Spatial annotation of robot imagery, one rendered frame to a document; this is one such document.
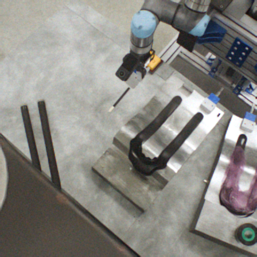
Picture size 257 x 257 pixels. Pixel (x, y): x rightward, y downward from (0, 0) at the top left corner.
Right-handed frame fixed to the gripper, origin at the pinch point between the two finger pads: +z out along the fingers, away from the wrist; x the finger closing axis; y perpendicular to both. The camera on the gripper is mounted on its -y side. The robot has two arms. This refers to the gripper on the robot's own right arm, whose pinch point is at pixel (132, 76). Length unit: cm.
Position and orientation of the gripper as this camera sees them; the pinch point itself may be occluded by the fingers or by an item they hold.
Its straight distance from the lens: 151.6
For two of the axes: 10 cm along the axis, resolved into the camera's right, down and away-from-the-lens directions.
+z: -0.5, 3.3, 9.4
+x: -7.6, -6.2, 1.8
